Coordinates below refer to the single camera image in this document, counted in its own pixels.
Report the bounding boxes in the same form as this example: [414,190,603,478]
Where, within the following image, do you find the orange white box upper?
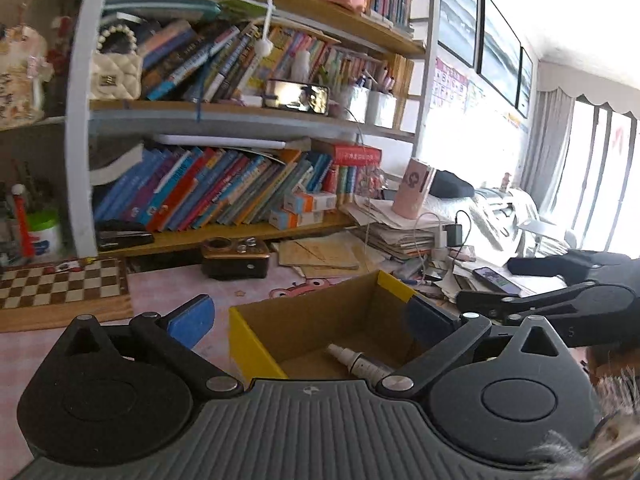
[283,192,337,214]

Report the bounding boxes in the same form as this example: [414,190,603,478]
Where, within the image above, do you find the orange white box lower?
[269,209,324,231]

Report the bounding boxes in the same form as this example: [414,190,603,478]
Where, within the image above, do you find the orange white box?
[269,209,324,231]
[283,192,337,214]

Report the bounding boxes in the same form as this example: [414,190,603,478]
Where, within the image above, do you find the white quilted handbag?
[89,24,143,101]

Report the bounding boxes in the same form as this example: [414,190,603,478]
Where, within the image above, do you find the yellow cardboard box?
[228,271,426,382]

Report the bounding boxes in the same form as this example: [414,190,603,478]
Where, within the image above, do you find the wooden chess board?
[0,258,134,333]

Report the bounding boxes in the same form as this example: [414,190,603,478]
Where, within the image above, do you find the stack of papers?
[344,194,482,302]

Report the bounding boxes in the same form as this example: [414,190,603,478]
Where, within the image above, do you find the row of books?
[91,140,382,235]

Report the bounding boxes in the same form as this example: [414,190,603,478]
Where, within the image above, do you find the white blue spray bottle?
[326,344,394,385]

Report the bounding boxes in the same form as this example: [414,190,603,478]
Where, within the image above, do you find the pink pen holder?
[392,157,436,220]

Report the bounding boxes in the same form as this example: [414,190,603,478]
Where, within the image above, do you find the smartphone on shelf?
[262,79,330,116]

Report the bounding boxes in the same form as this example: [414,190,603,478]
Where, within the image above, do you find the black stapler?
[94,220,155,252]

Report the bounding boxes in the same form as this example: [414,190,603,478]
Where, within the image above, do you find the brown paper notebooks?
[273,231,386,278]

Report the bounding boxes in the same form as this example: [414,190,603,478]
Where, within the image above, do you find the white green jar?
[27,209,63,262]

